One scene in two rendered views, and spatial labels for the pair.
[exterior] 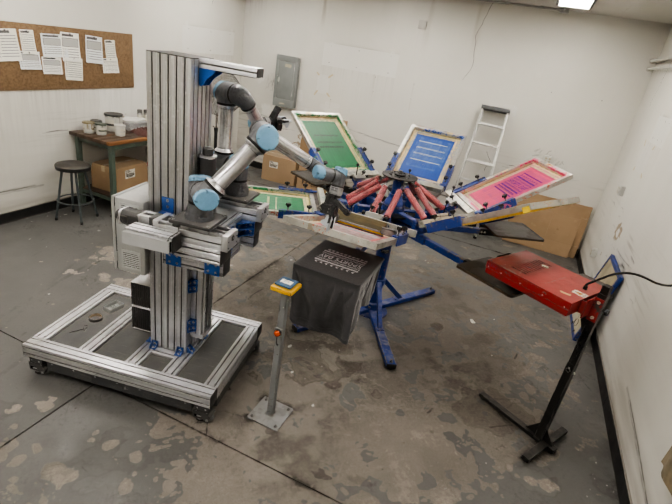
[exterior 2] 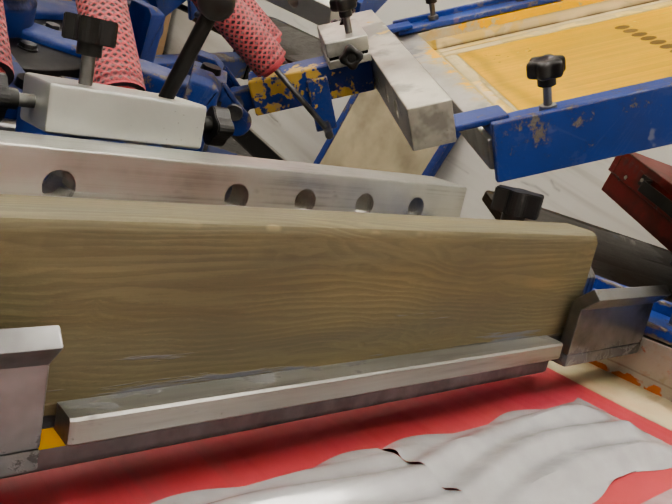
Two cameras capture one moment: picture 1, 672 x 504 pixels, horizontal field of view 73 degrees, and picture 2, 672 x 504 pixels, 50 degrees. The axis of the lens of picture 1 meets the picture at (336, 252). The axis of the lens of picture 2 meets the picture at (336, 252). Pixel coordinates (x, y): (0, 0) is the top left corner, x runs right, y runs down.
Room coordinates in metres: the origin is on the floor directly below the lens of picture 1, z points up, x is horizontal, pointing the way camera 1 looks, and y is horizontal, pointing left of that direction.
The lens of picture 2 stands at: (2.81, 0.16, 1.29)
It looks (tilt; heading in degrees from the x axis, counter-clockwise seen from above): 24 degrees down; 294
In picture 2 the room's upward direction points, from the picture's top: 23 degrees clockwise
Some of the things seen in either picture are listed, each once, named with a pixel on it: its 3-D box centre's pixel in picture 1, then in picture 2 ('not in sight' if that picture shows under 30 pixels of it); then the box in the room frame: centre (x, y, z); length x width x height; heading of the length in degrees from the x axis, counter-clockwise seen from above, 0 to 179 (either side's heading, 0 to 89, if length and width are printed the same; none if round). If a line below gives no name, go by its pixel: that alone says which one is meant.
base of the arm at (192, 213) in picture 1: (199, 208); not in sight; (2.23, 0.75, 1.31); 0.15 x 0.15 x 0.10
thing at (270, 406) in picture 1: (277, 353); not in sight; (2.22, 0.24, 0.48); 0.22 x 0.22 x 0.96; 70
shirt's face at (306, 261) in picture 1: (340, 260); not in sight; (2.65, -0.04, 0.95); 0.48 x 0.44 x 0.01; 160
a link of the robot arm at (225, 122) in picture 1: (225, 128); not in sight; (2.80, 0.79, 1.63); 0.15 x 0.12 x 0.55; 58
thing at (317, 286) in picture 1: (321, 304); not in sight; (2.43, 0.04, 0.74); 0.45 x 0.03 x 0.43; 70
